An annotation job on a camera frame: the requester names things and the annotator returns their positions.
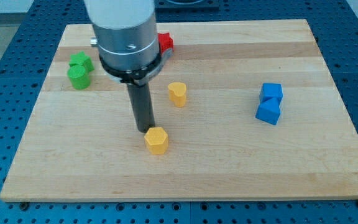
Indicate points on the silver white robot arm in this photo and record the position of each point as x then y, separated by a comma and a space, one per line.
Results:
131, 50

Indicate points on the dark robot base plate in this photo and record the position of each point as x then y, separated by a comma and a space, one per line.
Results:
186, 4

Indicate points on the green star block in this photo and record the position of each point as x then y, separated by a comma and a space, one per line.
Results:
81, 59

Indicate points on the wooden board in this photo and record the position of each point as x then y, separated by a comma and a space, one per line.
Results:
83, 145

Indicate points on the blue cube block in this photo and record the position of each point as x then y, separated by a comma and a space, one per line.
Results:
269, 91

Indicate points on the yellow hexagon block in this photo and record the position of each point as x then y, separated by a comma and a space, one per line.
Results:
156, 140

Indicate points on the green cylinder block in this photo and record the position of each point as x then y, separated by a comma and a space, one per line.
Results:
78, 77

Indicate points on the yellow heart block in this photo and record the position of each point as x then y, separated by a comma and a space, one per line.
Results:
177, 93

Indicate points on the blue triangular block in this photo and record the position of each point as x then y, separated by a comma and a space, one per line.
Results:
269, 111

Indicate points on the red star block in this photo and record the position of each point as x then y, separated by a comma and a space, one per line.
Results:
165, 42

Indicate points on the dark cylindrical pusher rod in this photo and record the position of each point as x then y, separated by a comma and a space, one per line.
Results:
142, 108

